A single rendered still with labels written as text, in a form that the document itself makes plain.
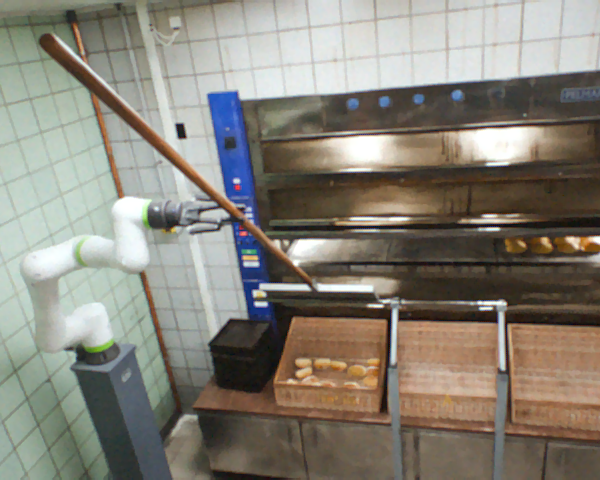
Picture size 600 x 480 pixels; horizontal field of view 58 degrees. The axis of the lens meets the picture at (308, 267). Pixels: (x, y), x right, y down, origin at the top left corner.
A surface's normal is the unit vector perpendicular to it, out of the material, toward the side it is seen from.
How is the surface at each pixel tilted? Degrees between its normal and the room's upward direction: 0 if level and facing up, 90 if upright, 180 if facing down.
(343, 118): 90
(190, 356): 90
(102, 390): 90
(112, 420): 90
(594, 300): 70
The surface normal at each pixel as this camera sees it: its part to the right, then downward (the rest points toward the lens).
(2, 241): 0.96, 0.00
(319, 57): -0.24, 0.44
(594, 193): -0.26, 0.11
